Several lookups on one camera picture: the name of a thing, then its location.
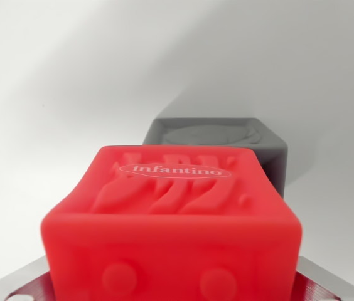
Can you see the red infantino soft cube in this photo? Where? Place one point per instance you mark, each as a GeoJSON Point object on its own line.
{"type": "Point", "coordinates": [170, 225]}

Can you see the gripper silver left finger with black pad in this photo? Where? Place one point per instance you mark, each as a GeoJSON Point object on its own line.
{"type": "Point", "coordinates": [23, 282]}

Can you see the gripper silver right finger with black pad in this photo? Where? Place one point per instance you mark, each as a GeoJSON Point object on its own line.
{"type": "Point", "coordinates": [324, 285]}

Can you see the grey soft cube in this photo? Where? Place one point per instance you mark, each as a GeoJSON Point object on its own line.
{"type": "Point", "coordinates": [214, 131]}

